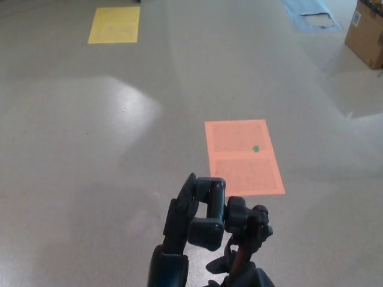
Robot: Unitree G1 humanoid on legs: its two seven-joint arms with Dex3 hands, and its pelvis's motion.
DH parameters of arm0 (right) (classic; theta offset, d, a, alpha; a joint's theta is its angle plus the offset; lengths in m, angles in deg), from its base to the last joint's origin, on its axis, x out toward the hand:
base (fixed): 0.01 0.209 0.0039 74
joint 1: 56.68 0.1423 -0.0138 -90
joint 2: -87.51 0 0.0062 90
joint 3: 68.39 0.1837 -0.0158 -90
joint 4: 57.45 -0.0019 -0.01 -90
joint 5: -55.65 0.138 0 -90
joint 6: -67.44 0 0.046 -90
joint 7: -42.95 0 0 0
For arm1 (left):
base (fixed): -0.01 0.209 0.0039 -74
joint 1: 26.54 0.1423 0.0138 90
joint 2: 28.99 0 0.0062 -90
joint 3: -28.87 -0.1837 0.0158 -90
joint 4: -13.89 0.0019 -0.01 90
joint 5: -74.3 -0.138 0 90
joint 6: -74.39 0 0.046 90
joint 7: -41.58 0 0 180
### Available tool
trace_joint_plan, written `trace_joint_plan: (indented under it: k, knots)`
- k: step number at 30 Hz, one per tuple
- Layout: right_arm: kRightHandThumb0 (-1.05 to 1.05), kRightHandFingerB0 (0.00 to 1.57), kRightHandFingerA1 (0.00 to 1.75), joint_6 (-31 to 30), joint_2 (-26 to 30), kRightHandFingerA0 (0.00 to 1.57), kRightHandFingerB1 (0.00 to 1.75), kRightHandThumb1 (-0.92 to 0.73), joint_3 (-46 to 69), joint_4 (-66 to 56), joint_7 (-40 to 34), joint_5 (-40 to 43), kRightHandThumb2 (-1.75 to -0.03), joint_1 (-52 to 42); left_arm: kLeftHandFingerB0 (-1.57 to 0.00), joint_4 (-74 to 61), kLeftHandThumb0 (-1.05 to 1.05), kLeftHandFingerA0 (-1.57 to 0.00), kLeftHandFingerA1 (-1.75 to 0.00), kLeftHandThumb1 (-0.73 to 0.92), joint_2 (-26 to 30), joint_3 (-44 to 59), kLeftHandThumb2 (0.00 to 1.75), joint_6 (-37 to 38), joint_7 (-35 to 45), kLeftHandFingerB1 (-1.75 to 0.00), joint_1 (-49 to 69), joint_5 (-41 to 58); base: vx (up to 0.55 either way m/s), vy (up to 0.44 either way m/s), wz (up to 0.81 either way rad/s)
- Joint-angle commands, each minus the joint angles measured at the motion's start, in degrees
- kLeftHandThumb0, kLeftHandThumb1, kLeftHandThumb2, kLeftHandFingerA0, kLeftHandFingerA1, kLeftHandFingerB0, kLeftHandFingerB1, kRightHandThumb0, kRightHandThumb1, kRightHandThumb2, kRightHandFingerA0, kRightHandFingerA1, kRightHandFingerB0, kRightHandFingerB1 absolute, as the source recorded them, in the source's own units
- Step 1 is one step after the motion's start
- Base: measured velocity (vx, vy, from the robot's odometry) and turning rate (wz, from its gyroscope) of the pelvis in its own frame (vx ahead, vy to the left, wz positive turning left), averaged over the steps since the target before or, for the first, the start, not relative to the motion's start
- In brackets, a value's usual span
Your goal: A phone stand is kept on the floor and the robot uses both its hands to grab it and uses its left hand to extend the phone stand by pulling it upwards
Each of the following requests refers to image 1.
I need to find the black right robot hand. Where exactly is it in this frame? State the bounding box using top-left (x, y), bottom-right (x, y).
top-left (205, 235), bottom-right (278, 287)

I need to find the black telescopic phone stand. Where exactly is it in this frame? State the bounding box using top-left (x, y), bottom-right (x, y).
top-left (188, 177), bottom-right (273, 283)

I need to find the brown cardboard box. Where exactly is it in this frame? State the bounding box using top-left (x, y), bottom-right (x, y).
top-left (344, 0), bottom-right (383, 70)

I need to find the blue plastic sheet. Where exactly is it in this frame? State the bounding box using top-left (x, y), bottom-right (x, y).
top-left (281, 0), bottom-right (343, 33)

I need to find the yellow paper sheet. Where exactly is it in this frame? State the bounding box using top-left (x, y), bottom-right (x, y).
top-left (87, 7), bottom-right (141, 44)

